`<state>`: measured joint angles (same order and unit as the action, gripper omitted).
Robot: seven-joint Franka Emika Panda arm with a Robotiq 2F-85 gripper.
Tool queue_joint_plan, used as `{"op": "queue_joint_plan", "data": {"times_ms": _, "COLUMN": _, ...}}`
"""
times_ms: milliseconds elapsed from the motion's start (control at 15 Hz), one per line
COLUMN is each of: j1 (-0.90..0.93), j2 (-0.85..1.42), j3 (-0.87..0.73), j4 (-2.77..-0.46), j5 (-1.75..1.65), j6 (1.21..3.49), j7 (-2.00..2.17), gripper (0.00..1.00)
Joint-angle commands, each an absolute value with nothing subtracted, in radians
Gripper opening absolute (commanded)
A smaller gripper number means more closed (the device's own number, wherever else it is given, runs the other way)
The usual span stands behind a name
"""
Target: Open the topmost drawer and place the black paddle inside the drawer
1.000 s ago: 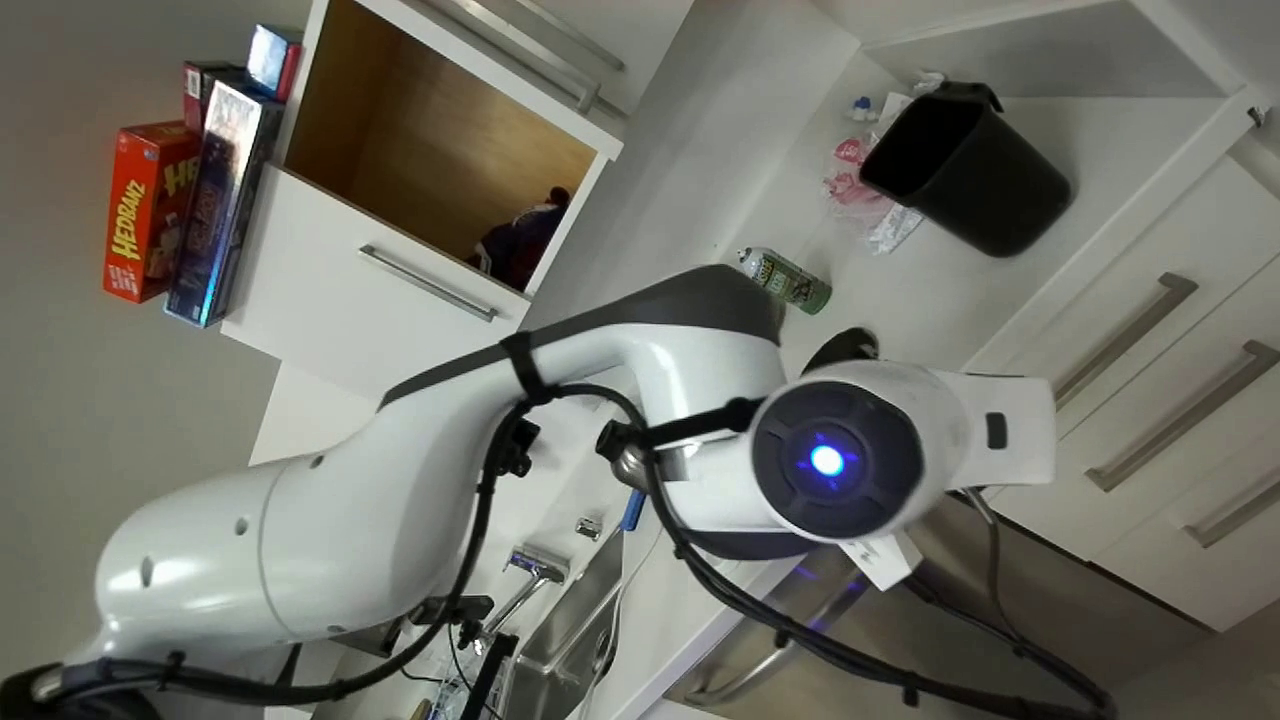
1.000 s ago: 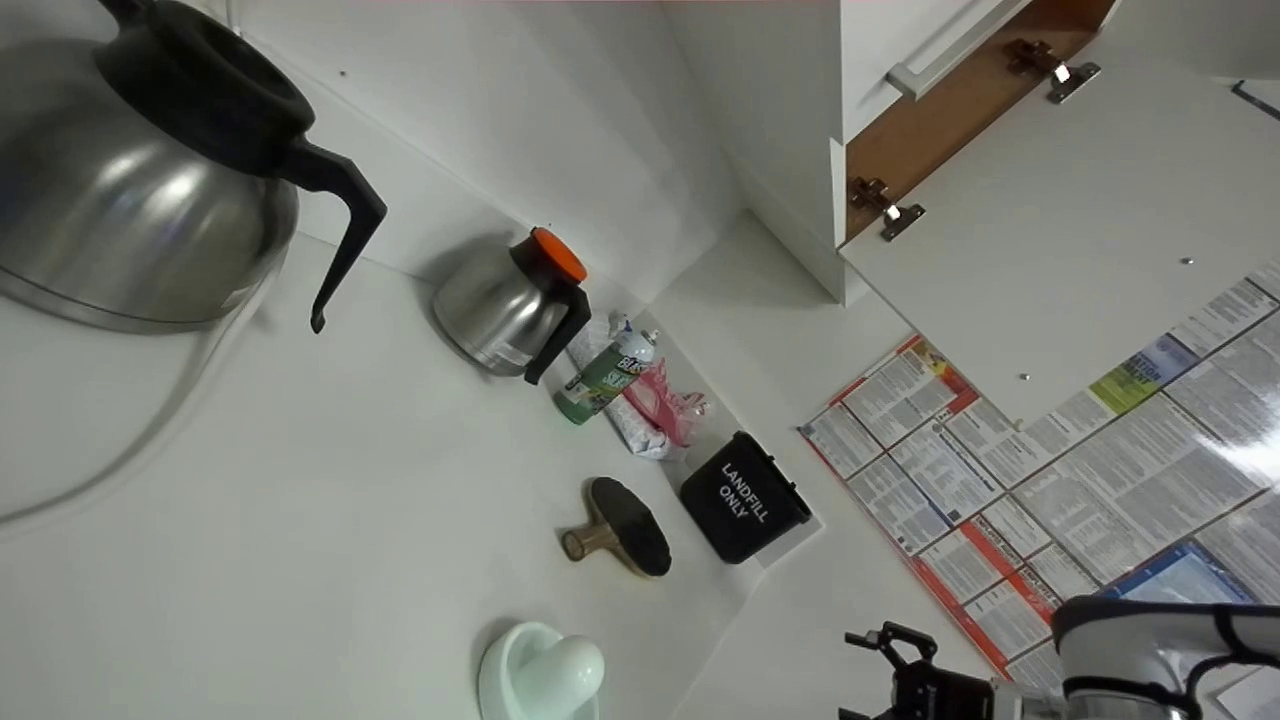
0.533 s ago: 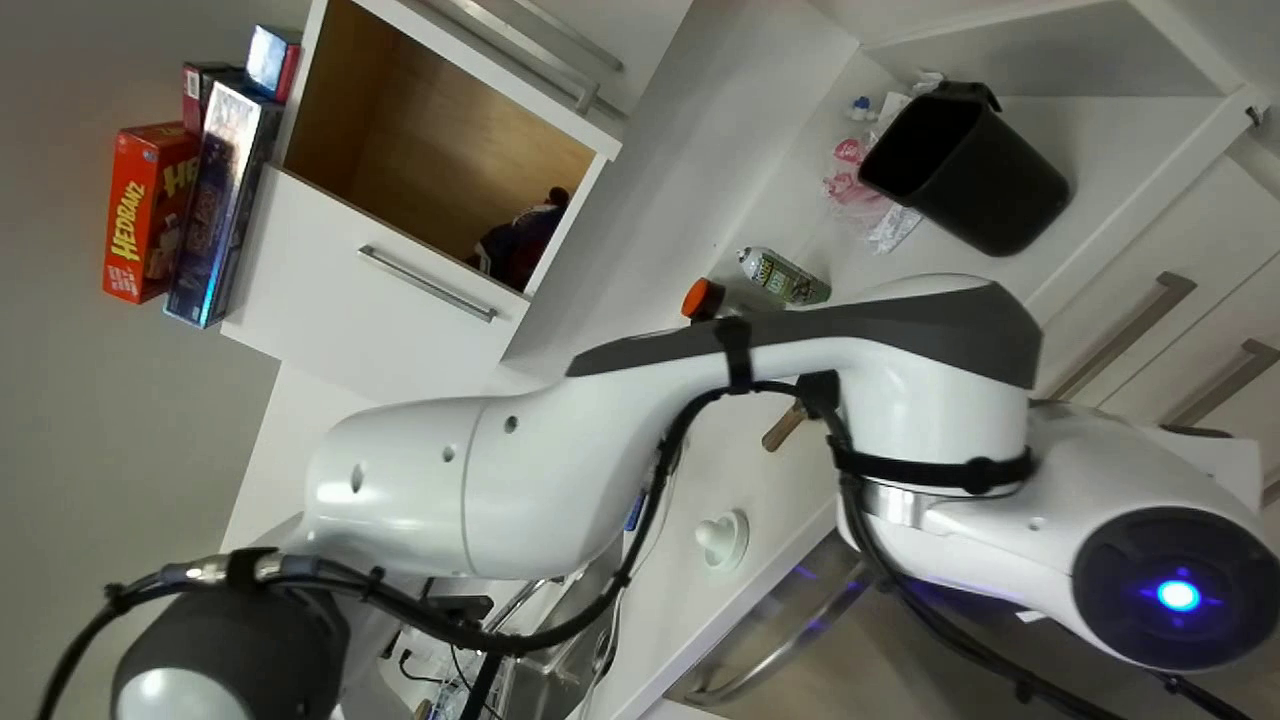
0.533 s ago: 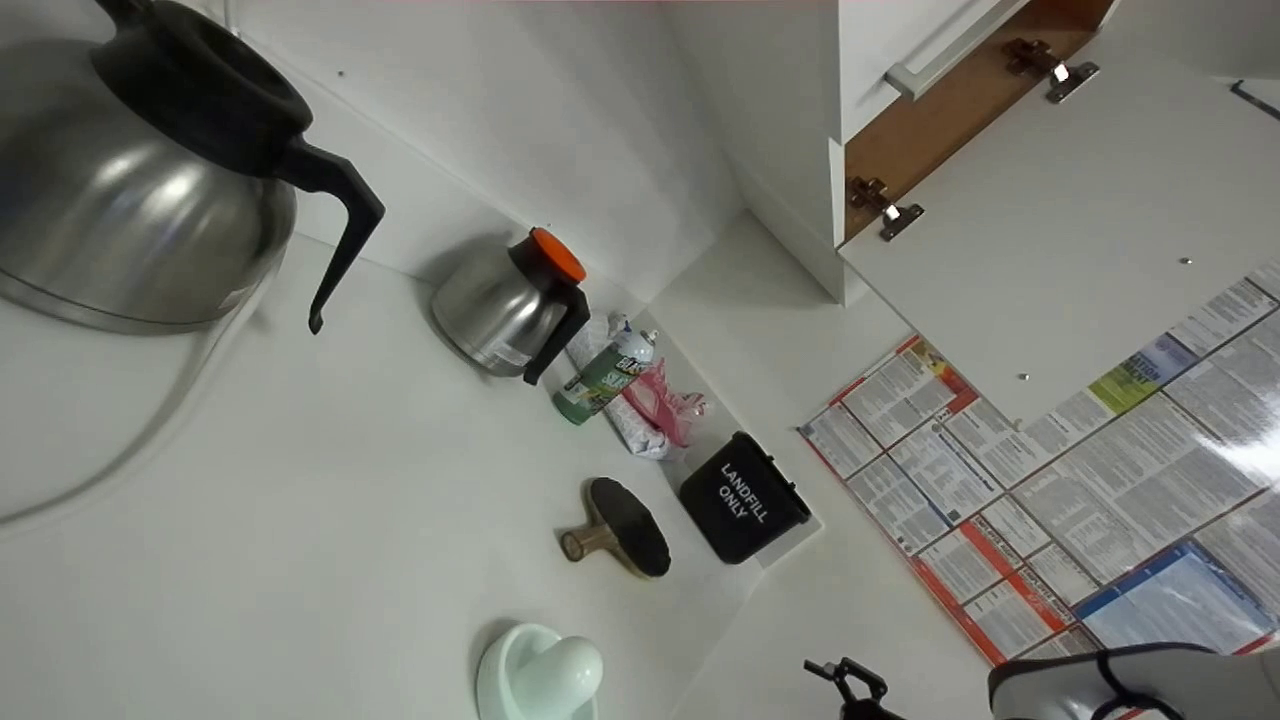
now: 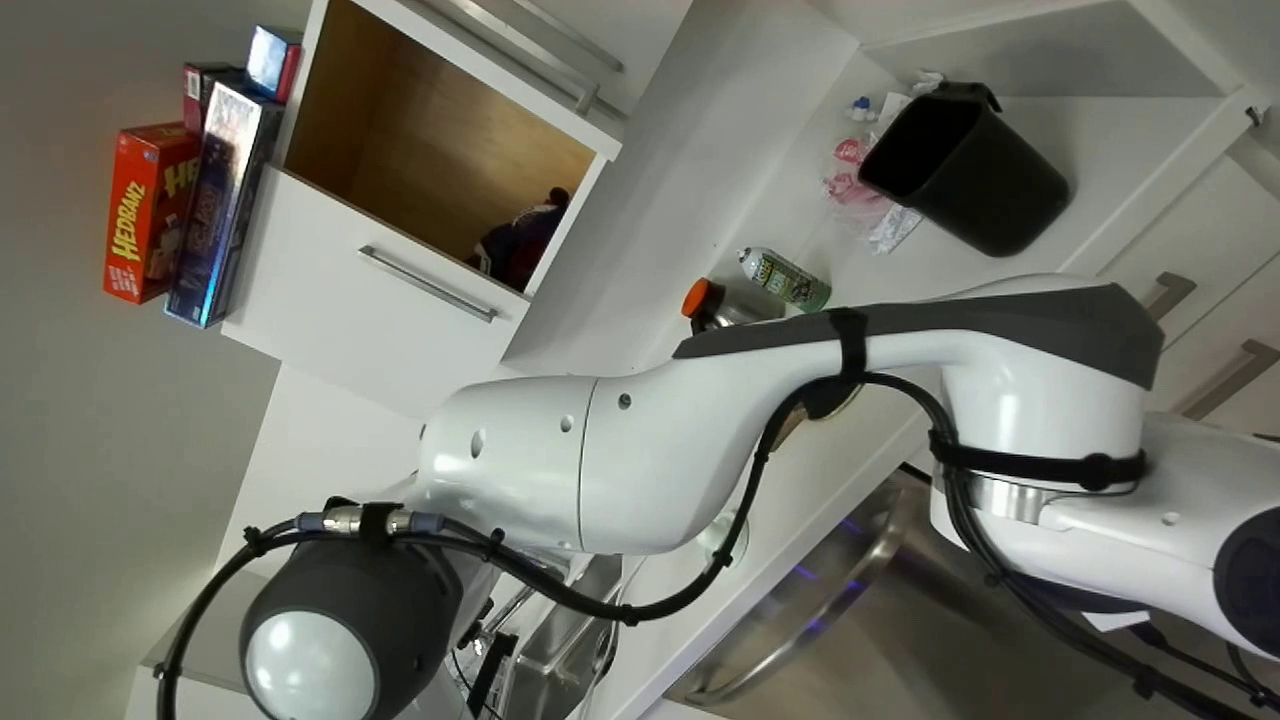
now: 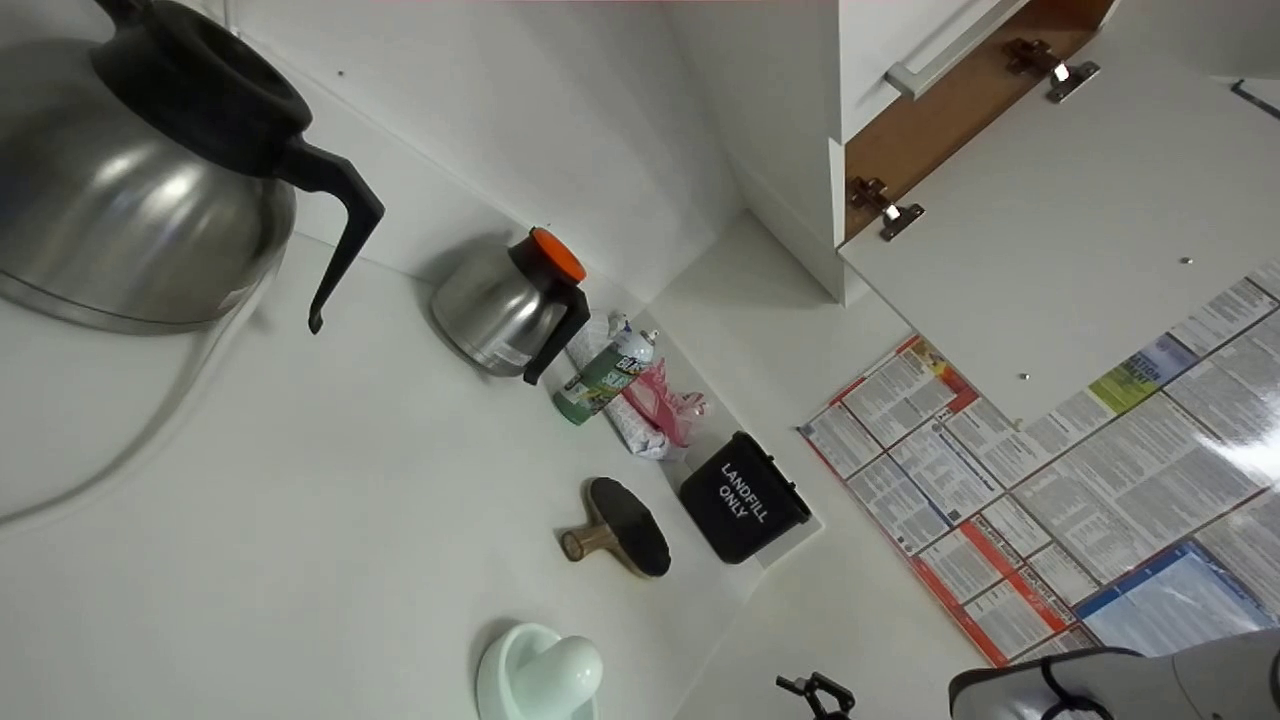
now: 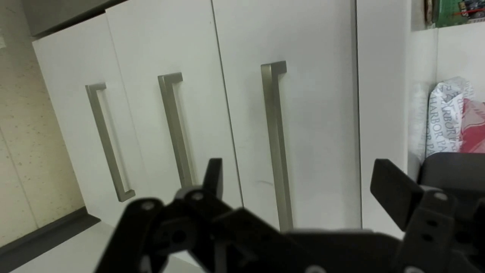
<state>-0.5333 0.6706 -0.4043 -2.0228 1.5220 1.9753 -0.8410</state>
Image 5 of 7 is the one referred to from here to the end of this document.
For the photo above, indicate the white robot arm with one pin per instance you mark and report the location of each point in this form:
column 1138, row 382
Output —
column 601, row 454

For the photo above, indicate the white drawer front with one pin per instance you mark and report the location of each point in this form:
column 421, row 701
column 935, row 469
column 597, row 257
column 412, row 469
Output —
column 1263, row 334

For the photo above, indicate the green bottle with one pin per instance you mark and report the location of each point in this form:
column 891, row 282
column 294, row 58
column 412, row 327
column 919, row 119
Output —
column 785, row 282

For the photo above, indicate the dark maroon object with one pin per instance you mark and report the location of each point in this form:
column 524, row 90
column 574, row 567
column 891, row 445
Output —
column 514, row 245

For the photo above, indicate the pink sachets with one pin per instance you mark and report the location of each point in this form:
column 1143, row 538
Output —
column 854, row 173

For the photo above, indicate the white sachets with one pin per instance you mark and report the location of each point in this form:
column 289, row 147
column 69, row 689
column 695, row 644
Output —
column 895, row 228

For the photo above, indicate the steel box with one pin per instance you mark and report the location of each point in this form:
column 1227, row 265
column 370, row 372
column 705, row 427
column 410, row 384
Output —
column 560, row 652

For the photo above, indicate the white cabinet door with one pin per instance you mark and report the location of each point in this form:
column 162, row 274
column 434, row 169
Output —
column 520, row 61

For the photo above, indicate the small white creamer cups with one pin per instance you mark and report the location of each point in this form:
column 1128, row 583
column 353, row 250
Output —
column 881, row 107

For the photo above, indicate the black landfill bin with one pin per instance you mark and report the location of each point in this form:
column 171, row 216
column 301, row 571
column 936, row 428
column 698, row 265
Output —
column 966, row 167

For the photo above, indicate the dark blue board game box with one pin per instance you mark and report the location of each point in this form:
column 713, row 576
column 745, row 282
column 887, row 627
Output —
column 221, row 200

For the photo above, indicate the small blue game box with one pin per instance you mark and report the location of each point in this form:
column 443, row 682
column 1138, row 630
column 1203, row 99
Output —
column 269, row 61

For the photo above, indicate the maroon board game box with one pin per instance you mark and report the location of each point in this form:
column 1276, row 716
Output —
column 206, row 80

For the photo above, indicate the red board game box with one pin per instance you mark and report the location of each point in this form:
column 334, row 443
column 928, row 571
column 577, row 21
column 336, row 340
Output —
column 143, row 214

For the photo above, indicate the white wall cabinet wood interior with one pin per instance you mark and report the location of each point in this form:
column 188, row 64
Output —
column 401, row 147

